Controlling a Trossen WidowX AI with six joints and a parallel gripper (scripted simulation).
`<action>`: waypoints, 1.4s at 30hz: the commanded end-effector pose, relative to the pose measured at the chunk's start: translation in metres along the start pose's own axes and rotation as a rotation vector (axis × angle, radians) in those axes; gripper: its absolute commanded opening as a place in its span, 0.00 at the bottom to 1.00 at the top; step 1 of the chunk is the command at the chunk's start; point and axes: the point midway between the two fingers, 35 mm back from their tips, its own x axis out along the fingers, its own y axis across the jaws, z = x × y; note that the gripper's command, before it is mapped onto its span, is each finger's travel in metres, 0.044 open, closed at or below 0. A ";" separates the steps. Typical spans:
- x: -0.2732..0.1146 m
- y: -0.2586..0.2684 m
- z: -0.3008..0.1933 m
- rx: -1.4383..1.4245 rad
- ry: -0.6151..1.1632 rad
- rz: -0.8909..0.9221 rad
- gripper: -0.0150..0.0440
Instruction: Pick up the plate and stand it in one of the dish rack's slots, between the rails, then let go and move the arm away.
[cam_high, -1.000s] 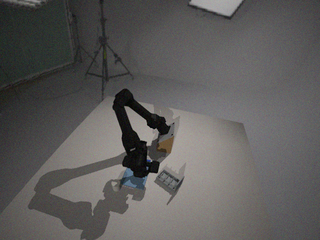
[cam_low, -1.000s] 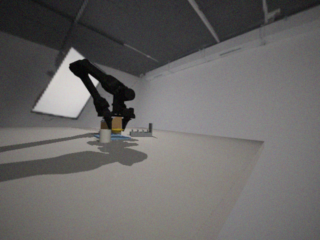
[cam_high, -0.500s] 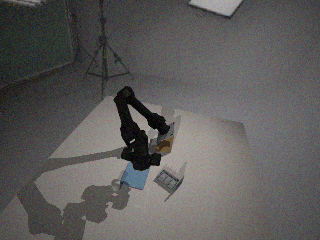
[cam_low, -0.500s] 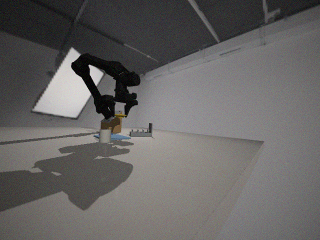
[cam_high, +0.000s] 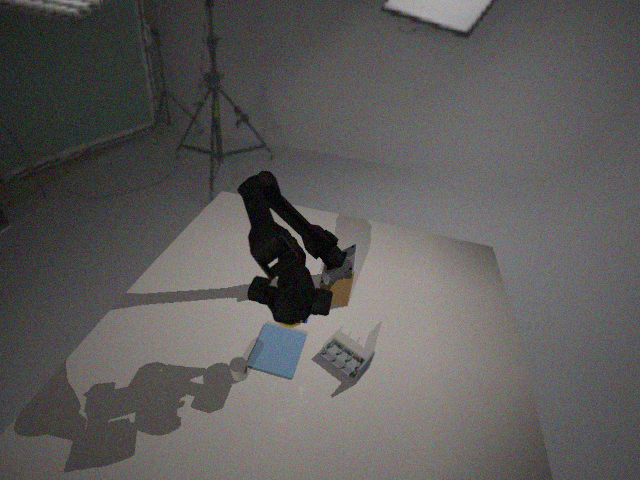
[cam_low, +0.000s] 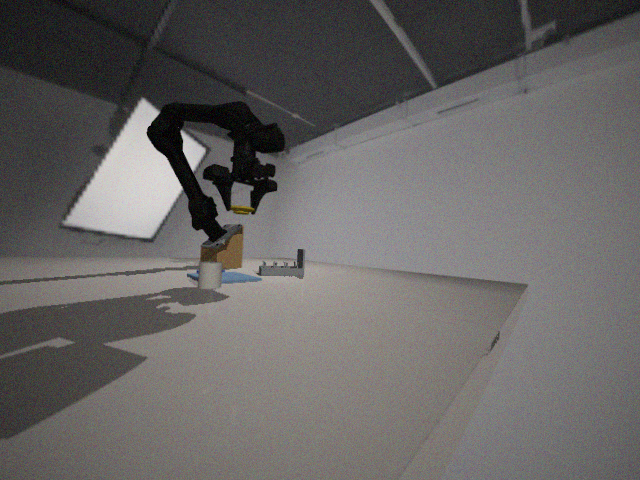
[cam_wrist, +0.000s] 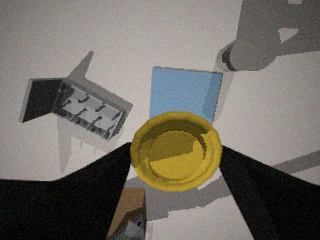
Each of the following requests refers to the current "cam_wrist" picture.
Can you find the light blue flat mat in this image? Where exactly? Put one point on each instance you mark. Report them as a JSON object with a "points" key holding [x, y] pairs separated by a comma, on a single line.
{"points": [[181, 90]]}

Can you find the grey dish rack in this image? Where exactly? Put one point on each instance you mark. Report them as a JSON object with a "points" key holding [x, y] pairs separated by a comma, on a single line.
{"points": [[72, 102]]}

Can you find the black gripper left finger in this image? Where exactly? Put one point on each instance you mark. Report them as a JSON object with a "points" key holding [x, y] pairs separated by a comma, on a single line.
{"points": [[79, 206]]}

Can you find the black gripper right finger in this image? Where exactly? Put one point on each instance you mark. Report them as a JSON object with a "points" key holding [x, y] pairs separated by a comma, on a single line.
{"points": [[274, 204]]}

